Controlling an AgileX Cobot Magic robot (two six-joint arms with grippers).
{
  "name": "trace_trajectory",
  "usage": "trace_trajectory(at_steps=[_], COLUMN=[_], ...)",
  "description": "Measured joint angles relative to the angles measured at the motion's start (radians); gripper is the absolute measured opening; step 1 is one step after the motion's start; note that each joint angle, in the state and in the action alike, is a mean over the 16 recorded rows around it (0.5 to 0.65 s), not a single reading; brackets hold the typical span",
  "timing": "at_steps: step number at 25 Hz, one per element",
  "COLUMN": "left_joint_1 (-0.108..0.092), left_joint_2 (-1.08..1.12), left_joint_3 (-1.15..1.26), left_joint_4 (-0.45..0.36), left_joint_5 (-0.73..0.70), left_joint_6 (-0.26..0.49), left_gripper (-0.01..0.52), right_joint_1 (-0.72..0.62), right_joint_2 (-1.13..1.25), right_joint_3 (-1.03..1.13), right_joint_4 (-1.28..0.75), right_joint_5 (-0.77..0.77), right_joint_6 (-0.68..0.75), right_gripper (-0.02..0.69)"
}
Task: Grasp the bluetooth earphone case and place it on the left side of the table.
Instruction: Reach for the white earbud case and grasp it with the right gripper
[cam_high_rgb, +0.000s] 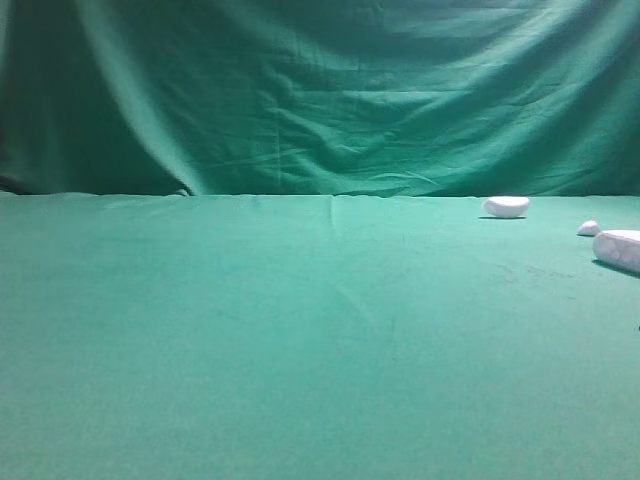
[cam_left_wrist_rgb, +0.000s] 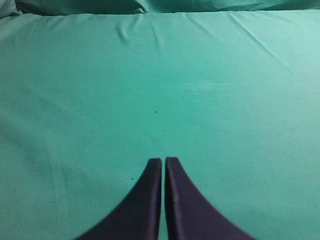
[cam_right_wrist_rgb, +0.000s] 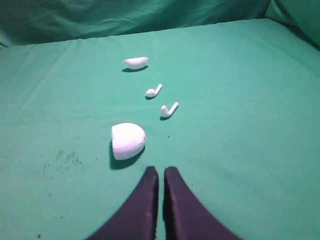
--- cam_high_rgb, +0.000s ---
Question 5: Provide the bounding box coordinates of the white earphone case lid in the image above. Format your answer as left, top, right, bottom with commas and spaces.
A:
482, 196, 530, 219

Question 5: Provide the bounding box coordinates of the green table cloth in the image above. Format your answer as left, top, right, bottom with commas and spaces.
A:
1, 194, 639, 479

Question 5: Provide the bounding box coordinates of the white earphone case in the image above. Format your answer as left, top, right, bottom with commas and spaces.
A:
592, 230, 640, 274

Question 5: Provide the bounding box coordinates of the green backdrop cloth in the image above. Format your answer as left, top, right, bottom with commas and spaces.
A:
1, 1, 639, 197

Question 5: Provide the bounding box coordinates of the white earbud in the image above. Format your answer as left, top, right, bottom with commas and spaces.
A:
577, 220, 601, 237

